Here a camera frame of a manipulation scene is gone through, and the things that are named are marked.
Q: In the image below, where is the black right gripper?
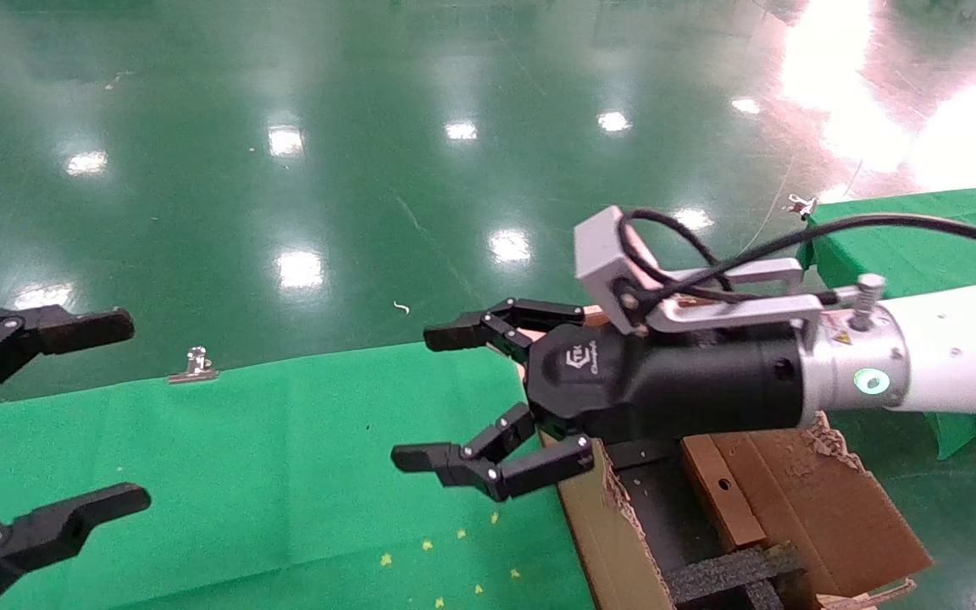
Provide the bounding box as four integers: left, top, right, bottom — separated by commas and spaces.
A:
391, 298, 805, 503

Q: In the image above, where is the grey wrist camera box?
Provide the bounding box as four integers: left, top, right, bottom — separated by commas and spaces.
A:
574, 206, 655, 336

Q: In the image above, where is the large open brown carton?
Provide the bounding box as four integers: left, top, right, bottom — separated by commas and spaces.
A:
539, 411, 935, 610

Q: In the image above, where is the flat black foam strip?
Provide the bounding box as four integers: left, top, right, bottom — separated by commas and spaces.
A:
607, 439, 677, 472

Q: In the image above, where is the small brown cardboard box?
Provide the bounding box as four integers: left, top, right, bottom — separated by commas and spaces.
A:
680, 432, 769, 552

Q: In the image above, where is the long black foam bar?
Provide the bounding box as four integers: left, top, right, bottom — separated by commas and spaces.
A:
662, 545, 811, 610

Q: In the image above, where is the black camera cable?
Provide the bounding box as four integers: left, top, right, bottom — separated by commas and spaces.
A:
619, 208, 976, 311

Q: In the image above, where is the grey camera mounting bracket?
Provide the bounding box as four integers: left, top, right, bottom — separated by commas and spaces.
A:
647, 258, 887, 334

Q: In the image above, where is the green table cloth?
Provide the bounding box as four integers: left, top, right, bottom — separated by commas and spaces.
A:
0, 337, 599, 610
796, 182, 976, 460

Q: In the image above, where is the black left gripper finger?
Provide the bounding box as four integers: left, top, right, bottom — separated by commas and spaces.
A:
0, 303, 136, 420
0, 484, 153, 610

